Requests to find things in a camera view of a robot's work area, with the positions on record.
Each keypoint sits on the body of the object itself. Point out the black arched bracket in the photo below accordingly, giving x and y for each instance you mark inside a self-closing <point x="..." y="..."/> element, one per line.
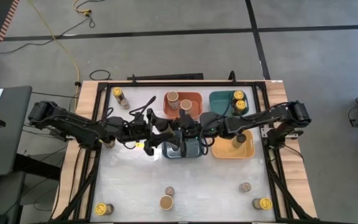
<point x="232" y="77"/>

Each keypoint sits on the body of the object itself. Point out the black-lid glass spice jar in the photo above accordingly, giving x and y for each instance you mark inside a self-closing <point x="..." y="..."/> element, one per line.
<point x="110" y="144"/>
<point x="239" y="139"/>

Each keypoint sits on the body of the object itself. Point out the teal green plastic bin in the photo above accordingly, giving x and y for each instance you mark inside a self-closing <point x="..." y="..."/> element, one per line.
<point x="219" y="104"/>

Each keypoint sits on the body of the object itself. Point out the slate blue plastic bin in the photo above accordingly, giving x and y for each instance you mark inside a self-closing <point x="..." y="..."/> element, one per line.
<point x="195" y="151"/>

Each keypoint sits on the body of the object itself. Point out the tan-lid furikake glass jar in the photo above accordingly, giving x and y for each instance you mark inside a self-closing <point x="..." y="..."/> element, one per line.
<point x="172" y="96"/>
<point x="166" y="202"/>
<point x="186" y="104"/>

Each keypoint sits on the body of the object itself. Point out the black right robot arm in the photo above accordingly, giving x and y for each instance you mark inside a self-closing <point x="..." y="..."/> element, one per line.
<point x="259" y="119"/>

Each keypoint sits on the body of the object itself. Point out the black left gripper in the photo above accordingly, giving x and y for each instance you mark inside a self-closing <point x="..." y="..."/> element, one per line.
<point x="138" y="129"/>

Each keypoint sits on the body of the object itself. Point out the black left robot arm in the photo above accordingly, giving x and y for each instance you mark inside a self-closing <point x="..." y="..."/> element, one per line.
<point x="73" y="124"/>

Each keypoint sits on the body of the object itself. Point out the yellow plastic bin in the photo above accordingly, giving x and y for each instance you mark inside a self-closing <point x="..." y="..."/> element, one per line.
<point x="225" y="149"/>

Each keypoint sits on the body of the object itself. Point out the black flat bar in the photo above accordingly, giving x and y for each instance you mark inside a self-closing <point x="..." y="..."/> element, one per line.
<point x="166" y="76"/>

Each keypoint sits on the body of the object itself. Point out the grey desk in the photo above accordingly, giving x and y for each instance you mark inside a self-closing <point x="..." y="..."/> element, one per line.
<point x="11" y="140"/>

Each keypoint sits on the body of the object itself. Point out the orange plastic bin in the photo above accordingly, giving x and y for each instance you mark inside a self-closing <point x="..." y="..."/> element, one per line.
<point x="196" y="109"/>

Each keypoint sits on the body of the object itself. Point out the black desk leg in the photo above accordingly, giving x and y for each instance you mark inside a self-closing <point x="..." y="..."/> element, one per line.
<point x="36" y="166"/>

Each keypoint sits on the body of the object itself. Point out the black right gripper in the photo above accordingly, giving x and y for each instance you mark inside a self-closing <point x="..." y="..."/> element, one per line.
<point x="189" y="126"/>

